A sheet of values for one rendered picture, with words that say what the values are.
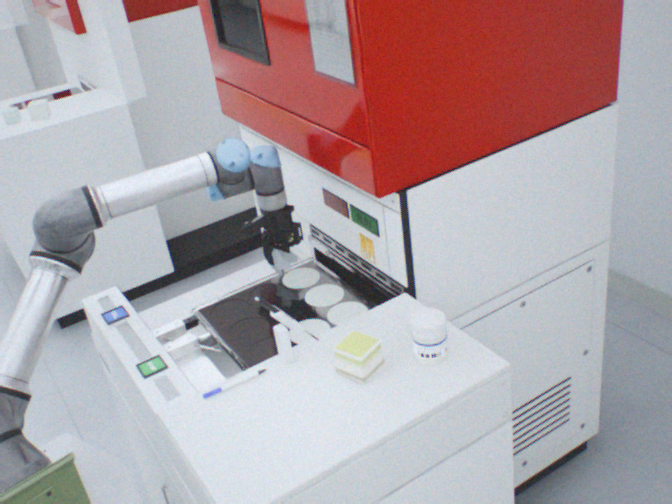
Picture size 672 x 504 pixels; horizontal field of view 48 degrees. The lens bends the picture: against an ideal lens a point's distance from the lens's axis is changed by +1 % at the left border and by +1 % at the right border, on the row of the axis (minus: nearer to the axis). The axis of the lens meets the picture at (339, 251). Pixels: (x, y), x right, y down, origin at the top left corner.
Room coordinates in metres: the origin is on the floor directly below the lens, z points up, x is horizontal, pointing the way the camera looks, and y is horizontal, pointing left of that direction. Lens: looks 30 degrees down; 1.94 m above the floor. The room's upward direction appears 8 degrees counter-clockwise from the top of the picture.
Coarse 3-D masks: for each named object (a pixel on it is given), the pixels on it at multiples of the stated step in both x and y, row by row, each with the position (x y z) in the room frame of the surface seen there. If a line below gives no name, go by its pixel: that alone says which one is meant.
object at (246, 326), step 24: (312, 264) 1.75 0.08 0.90; (264, 288) 1.66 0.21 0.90; (288, 288) 1.64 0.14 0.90; (216, 312) 1.58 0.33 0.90; (240, 312) 1.57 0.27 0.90; (264, 312) 1.55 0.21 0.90; (288, 312) 1.54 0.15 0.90; (312, 312) 1.52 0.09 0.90; (240, 336) 1.46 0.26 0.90; (264, 336) 1.45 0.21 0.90; (264, 360) 1.36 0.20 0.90
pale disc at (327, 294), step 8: (312, 288) 1.63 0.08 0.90; (320, 288) 1.62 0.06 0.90; (328, 288) 1.62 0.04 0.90; (336, 288) 1.61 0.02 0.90; (312, 296) 1.59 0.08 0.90; (320, 296) 1.59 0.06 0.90; (328, 296) 1.58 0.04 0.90; (336, 296) 1.57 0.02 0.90; (312, 304) 1.55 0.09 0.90; (320, 304) 1.55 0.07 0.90; (328, 304) 1.54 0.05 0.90
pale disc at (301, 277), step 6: (294, 270) 1.73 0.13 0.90; (300, 270) 1.72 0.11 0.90; (306, 270) 1.72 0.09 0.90; (312, 270) 1.72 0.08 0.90; (288, 276) 1.70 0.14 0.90; (294, 276) 1.70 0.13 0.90; (300, 276) 1.69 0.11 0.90; (306, 276) 1.69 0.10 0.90; (312, 276) 1.69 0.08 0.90; (318, 276) 1.68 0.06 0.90; (288, 282) 1.67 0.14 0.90; (294, 282) 1.67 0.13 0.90; (300, 282) 1.66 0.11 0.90; (306, 282) 1.66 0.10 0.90; (312, 282) 1.66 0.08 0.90
